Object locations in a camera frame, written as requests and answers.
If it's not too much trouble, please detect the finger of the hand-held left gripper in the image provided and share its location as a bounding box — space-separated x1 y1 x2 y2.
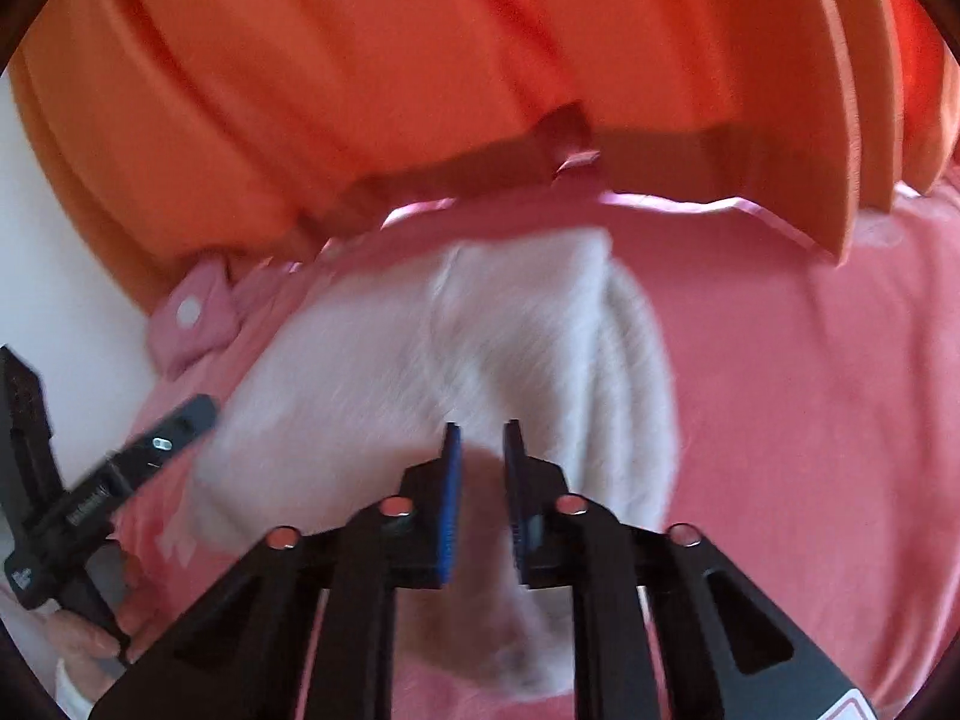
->
0 345 67 524
111 394 220 494

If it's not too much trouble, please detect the person's left forearm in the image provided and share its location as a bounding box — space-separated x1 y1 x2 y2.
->
55 656 104 720

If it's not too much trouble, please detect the cream sweater with black hearts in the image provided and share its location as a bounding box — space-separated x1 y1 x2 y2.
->
184 229 683 698

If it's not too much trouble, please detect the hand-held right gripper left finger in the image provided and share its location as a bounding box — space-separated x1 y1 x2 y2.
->
90 420 466 720

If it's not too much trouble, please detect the person's left hand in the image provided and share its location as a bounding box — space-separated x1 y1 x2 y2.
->
43 538 152 685

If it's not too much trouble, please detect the pink fleece blanket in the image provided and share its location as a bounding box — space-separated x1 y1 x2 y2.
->
112 165 960 720

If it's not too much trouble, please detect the orange curtain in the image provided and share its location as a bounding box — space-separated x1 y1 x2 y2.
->
7 0 960 308

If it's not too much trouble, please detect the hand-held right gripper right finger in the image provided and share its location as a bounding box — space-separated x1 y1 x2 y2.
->
501 420 878 720

